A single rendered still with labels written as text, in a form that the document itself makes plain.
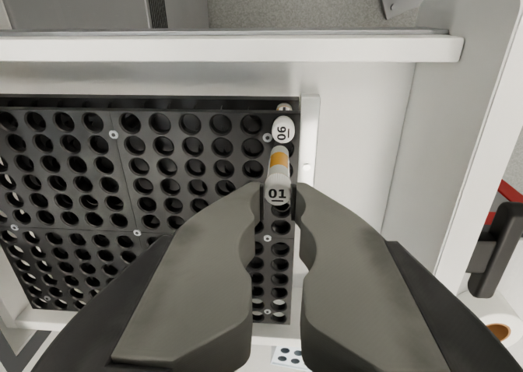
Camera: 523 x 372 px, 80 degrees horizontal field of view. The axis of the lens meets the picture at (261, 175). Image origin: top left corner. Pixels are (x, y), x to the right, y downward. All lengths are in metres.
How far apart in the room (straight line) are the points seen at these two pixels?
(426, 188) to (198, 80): 0.17
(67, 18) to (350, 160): 0.32
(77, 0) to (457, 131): 0.39
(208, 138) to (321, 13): 0.91
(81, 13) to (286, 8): 0.73
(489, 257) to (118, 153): 0.24
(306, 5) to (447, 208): 0.93
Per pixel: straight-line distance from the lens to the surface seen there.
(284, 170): 0.15
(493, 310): 0.49
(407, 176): 0.25
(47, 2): 0.40
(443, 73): 0.22
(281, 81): 0.24
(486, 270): 0.25
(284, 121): 0.17
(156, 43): 0.19
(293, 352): 0.50
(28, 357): 0.40
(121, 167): 0.22
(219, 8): 1.09
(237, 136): 0.19
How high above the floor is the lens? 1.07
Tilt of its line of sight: 62 degrees down
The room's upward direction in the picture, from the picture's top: 170 degrees counter-clockwise
